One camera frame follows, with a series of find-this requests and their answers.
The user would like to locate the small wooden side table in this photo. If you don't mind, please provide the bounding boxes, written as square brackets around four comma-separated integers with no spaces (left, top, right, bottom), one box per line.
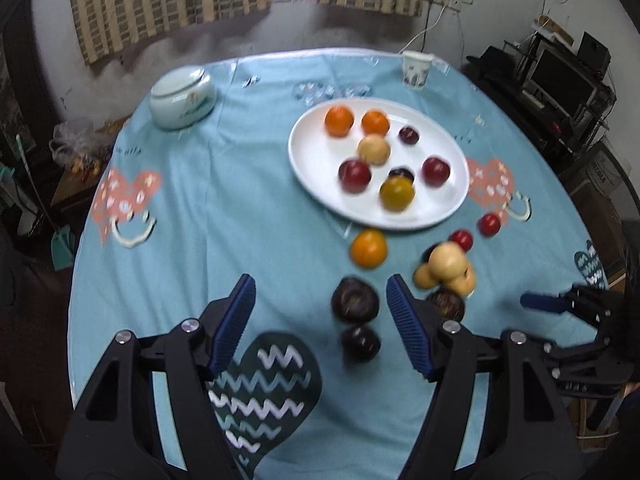
[50,117,131,221]

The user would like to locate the pale yellow round pear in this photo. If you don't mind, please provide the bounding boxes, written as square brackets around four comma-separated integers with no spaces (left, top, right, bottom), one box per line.
[428,241,468,281]

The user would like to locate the black speaker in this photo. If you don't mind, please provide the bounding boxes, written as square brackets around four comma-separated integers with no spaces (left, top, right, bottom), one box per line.
[577,31,612,73]

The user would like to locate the round tan striped melon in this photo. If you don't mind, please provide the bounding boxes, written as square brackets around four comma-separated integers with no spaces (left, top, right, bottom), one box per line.
[357,134,391,166]

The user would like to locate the red plum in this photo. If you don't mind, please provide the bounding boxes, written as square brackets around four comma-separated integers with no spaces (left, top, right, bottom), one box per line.
[338,158,373,194]
[421,156,451,188]

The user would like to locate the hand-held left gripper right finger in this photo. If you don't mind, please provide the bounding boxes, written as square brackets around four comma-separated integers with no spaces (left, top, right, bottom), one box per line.
[386,274,586,480]

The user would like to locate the white oval plate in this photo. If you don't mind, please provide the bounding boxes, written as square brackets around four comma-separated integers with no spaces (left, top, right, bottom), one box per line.
[287,98,470,231]

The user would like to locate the dark wrinkled passion fruit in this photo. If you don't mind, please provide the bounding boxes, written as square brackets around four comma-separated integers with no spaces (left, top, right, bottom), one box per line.
[426,289,467,322]
[331,276,378,323]

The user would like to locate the cardboard box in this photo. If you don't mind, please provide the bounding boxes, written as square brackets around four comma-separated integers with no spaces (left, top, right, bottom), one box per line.
[531,17,575,46]

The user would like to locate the wide striped curtain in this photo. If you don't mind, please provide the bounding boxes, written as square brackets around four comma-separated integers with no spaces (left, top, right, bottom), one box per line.
[67,0,272,66]

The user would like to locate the printed paper cup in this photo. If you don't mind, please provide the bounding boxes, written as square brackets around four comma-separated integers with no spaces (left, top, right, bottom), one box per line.
[401,51,434,92]

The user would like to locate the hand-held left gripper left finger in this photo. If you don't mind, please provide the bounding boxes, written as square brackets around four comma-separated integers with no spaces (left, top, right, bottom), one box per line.
[55,273,257,480]

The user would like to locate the pale yellow dimpled pear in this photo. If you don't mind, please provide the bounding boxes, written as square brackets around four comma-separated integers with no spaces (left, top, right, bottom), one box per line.
[445,265,477,297]

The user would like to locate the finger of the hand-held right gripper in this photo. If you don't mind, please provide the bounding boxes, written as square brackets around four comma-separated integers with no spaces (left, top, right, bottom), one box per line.
[520,285,608,328]

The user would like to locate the small yellow plum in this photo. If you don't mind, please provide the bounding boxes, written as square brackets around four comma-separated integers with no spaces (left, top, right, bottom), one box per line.
[413,264,440,290]

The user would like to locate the white power cable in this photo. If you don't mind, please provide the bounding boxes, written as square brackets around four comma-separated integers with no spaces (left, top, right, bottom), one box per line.
[397,2,448,56]

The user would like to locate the orange mandarin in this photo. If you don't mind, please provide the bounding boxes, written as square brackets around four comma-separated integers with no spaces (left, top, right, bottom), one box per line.
[361,110,391,137]
[324,106,355,138]

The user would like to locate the pale green lidded ceramic jar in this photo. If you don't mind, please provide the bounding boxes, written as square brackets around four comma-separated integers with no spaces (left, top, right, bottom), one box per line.
[150,67,217,132]

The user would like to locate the green dustpan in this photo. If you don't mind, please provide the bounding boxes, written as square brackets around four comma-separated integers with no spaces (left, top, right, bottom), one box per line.
[50,225,78,271]

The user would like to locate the light blue printed tablecloth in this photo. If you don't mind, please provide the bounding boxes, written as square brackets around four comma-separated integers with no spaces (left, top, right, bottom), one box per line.
[67,47,613,480]

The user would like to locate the orange yellow tomato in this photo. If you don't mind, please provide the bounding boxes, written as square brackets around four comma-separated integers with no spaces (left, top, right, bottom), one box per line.
[350,228,389,269]

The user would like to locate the yellow green tomato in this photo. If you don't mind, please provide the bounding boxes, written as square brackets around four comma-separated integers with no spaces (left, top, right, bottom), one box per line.
[379,176,416,212]

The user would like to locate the mop handle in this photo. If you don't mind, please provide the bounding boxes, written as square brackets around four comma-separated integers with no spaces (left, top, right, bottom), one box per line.
[15,135,61,241]

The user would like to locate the black television stand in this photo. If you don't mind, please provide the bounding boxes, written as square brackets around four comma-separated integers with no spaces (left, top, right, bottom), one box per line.
[465,40,618,176]

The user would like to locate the black television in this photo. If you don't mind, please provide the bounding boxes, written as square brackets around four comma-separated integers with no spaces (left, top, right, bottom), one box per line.
[530,47,596,116]

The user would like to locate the clear plastic bag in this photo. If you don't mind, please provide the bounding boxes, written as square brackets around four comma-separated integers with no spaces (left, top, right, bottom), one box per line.
[50,119,113,171]

